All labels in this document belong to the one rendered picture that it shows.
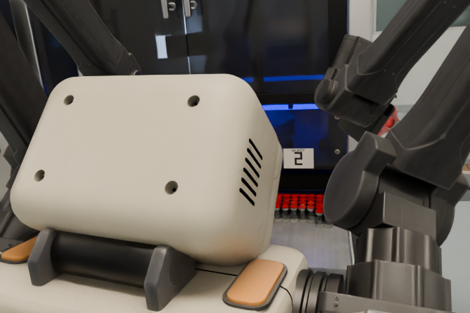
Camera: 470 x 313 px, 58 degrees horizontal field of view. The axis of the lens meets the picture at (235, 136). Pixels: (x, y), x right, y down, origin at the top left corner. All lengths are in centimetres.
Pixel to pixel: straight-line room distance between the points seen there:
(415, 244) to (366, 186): 6
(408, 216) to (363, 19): 80
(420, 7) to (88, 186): 40
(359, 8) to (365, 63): 57
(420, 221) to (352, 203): 6
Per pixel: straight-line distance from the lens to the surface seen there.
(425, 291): 38
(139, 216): 32
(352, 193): 41
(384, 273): 37
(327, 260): 102
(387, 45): 56
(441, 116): 41
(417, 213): 42
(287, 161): 123
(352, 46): 70
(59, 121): 40
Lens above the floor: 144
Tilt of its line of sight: 17 degrees down
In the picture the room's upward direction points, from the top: 4 degrees counter-clockwise
